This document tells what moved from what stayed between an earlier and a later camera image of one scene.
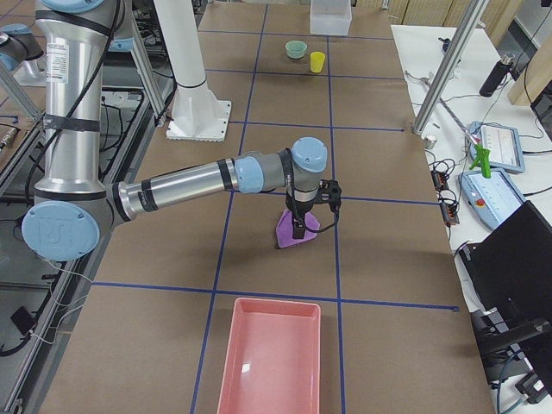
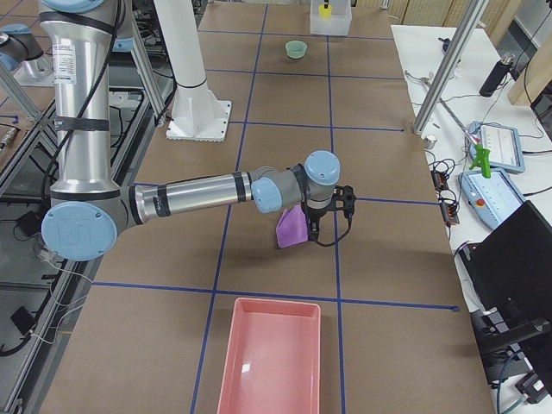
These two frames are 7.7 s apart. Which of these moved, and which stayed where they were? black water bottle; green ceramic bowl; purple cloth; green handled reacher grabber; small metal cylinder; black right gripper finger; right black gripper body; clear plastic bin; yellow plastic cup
Moved: right black gripper body; black right gripper finger; yellow plastic cup
Stayed: purple cloth; green handled reacher grabber; black water bottle; green ceramic bowl; clear plastic bin; small metal cylinder
